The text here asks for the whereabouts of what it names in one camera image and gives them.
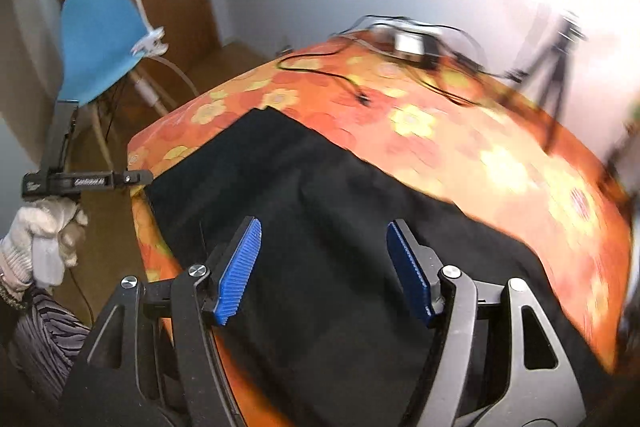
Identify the blue chair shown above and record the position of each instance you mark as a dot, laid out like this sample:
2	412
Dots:
95	37

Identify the orange floral bed sheet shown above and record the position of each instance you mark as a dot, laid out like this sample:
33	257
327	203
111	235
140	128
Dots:
500	167

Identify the white charger box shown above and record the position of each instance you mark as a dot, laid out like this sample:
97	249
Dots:
409	43

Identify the person's left forearm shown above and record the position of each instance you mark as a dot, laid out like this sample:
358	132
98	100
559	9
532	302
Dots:
45	337

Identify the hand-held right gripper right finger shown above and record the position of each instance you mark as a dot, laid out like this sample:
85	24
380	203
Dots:
407	272

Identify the black tripod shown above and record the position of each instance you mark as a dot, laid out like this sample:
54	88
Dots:
550	82

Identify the person's left hand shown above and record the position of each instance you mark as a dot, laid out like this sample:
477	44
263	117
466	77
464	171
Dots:
45	217

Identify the black pants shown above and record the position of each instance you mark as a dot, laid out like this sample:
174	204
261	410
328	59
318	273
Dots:
325	207

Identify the black power adapter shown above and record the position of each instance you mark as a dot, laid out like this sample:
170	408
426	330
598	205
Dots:
432	54

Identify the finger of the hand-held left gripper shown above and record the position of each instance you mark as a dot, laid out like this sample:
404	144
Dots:
135	178

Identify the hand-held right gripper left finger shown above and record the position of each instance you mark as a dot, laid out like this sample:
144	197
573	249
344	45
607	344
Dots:
235	277

